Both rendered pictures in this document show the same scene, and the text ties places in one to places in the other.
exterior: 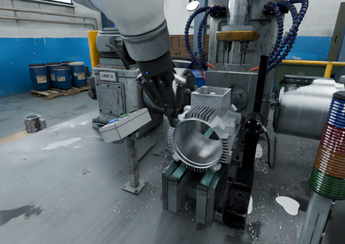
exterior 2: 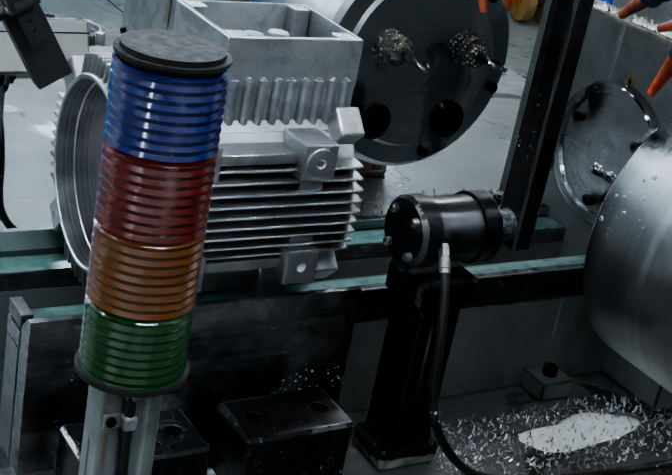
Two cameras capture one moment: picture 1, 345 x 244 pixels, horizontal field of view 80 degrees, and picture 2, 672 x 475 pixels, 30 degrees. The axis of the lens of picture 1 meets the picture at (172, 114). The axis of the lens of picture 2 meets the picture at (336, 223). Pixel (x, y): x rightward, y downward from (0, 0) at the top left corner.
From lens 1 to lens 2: 0.71 m
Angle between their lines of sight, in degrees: 28
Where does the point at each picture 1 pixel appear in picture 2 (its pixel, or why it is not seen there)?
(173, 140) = (65, 148)
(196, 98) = (183, 25)
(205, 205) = (13, 381)
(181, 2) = not seen: outside the picture
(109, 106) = (145, 22)
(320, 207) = (91, 415)
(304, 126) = (658, 335)
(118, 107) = not seen: hidden behind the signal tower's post
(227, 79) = (612, 52)
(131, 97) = not seen: hidden behind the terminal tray
